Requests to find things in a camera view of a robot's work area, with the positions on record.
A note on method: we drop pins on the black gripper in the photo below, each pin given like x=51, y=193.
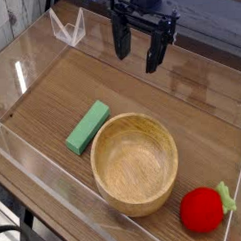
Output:
x=146, y=16

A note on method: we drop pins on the green rectangular block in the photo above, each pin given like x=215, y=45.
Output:
x=87, y=127

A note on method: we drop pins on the brown wooden bowl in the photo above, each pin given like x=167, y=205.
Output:
x=134, y=162

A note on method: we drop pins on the red plush strawberry toy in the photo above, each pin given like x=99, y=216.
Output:
x=203, y=209

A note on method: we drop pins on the clear acrylic corner bracket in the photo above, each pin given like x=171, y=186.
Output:
x=69, y=34

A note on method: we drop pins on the clear acrylic enclosure wall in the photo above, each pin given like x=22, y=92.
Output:
x=46, y=86

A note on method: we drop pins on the black metal bracket with bolt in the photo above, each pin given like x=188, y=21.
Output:
x=26, y=224

